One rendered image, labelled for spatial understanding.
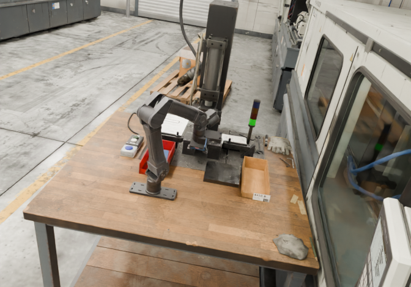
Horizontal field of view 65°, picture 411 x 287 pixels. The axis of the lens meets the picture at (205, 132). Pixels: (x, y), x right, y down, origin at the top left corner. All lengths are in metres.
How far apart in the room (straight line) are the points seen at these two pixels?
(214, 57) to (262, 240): 0.81
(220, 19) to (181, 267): 1.39
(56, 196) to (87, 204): 0.13
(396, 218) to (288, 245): 0.70
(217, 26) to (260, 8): 9.17
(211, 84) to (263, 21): 9.26
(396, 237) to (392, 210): 0.07
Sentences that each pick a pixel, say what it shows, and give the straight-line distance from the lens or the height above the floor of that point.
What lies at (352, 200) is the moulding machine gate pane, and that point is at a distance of 1.18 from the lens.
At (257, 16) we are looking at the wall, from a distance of 10.75.
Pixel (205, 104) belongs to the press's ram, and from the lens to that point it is 1.62.
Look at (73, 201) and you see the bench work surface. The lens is 1.42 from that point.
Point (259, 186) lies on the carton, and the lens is 1.57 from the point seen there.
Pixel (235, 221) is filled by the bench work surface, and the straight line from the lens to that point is 1.36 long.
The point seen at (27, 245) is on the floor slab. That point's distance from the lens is 2.56.
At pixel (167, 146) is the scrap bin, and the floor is 0.93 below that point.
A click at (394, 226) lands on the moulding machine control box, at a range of 0.64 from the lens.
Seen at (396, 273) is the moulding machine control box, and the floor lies 1.43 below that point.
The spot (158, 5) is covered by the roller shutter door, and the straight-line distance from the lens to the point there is 11.22.
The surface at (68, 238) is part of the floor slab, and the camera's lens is 2.54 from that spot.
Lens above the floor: 1.80
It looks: 27 degrees down
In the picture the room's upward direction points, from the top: 8 degrees clockwise
